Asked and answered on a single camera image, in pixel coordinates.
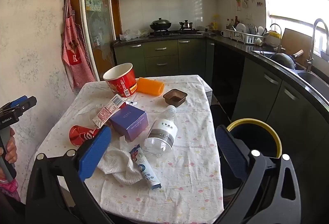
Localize red white snack wrapper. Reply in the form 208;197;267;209
91;94;126;128

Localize green base cabinet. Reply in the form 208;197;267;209
113;39;215;79
212;43;329;152

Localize toothpaste tube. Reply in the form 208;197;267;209
129;144;162;190

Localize wooden cutting board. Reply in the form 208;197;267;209
281;28;314;65

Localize red checked apron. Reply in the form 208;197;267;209
62;0;96;91

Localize red paper bowl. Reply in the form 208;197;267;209
103;63;137;98

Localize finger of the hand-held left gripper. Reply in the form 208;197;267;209
19;96;37;114
0;95;28;112

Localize glass door with flower print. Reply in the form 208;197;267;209
78;0;116;80

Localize black kitchen countertop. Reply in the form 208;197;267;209
112;31;329;113

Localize brown plastic tray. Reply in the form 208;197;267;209
163;89;188;107

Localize black wok with lid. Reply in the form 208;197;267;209
150;18;172;31

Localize purple box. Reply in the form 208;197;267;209
109;105;149;142

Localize small steel faucet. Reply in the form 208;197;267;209
270;23;283;52

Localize black wok with wooden handle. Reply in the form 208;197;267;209
270;50;304;71

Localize red soda can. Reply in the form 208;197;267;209
69;125;102;147

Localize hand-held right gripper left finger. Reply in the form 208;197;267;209
26;125;121;224

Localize gas stove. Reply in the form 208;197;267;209
149;29;203;37

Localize steel pot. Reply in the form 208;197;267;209
179;20;194;31

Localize dark bin with yellow rim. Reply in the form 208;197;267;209
226;118;283;160

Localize clear plastic bottle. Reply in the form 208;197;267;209
143;105;178;155

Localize white plastic bags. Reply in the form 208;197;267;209
121;29;149;41

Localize white dish rack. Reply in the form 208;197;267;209
226;23;265;44

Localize person's left hand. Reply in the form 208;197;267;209
0;128;18;163

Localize white paper towel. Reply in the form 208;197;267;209
97;134;143;185

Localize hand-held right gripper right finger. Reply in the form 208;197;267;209
213;124;301;224

